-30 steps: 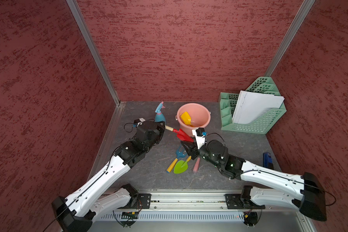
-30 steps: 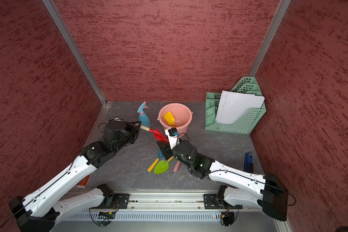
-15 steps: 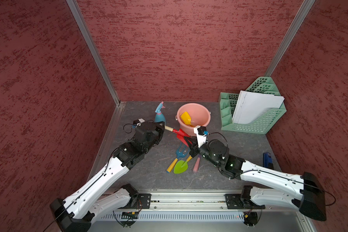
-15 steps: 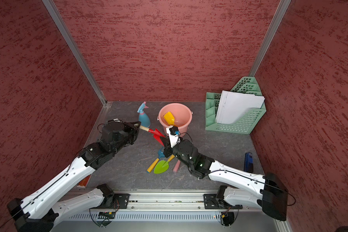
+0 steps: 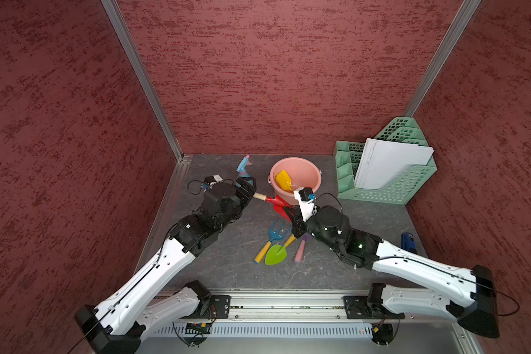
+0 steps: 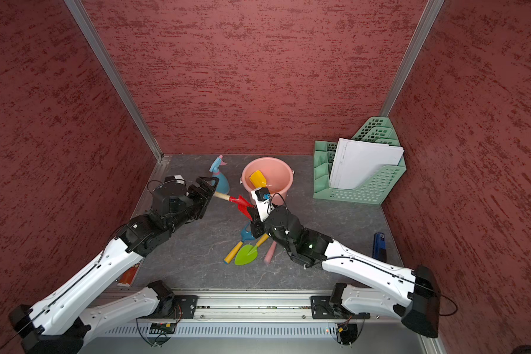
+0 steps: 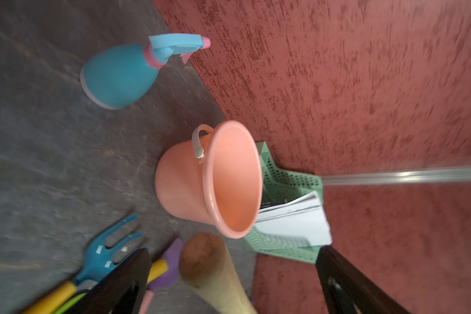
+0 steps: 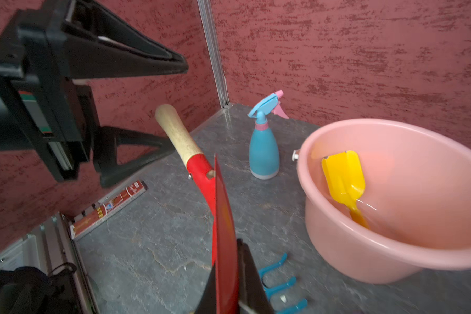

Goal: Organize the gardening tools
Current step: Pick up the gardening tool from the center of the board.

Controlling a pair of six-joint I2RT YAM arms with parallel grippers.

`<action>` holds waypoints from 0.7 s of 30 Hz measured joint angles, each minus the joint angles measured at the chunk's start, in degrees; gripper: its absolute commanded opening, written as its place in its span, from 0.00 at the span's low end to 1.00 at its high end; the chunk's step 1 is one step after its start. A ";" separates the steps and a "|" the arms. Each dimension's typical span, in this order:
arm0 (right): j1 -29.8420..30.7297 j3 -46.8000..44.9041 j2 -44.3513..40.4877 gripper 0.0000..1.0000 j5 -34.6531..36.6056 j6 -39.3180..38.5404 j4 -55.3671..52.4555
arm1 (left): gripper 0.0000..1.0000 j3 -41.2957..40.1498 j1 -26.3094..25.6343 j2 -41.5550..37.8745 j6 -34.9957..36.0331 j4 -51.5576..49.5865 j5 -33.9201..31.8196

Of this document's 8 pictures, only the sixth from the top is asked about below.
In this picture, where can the green plastic file organizer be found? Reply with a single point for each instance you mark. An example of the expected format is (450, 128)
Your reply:
(378, 185)

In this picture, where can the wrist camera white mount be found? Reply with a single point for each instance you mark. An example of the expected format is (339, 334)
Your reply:
(263, 201)
(177, 179)

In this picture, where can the blue black small box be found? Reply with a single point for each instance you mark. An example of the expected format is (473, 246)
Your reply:
(379, 247)

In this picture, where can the blue toy rake yellow handle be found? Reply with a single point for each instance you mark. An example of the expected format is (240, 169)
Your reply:
(246, 236)

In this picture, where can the left aluminium corner post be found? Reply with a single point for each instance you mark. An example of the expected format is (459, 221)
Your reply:
(79, 13)

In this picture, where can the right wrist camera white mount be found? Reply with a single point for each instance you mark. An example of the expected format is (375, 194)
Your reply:
(263, 201)

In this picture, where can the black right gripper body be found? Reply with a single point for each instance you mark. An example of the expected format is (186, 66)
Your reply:
(259, 228)

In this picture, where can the red toy shovel wooden handle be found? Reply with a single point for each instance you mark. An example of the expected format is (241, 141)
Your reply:
(242, 204)

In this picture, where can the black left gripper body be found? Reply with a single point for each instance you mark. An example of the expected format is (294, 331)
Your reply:
(195, 201)

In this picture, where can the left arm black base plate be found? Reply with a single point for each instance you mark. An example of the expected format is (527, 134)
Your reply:
(178, 307)

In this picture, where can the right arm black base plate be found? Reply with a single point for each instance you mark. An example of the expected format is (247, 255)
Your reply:
(322, 309)

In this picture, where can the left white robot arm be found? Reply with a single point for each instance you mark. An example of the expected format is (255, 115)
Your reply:
(64, 321)

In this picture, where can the small red card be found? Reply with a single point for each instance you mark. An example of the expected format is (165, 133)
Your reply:
(128, 277)

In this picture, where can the pink plastic bucket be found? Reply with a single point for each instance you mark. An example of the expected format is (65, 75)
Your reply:
(277, 173)

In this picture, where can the white paper stack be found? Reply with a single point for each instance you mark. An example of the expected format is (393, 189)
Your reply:
(355, 162)

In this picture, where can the green toy trowel yellow handle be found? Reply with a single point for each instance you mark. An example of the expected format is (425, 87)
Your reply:
(247, 254)

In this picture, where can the purple toy shovel pink handle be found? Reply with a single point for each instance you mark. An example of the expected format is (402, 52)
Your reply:
(271, 251)

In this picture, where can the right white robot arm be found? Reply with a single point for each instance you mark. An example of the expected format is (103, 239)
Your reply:
(412, 295)

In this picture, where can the aluminium corner post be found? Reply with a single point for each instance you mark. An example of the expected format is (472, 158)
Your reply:
(422, 30)
(79, 13)

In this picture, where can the blue pink spray bottle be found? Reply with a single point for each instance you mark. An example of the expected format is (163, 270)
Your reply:
(223, 185)

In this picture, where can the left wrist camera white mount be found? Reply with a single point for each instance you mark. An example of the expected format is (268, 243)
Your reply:
(177, 179)

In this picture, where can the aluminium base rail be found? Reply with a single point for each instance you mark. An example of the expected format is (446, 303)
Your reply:
(276, 315)

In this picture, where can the yellow toy shovel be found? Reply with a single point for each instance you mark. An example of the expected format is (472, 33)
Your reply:
(258, 180)

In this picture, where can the right aluminium corner post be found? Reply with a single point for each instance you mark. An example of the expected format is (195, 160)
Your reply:
(422, 30)

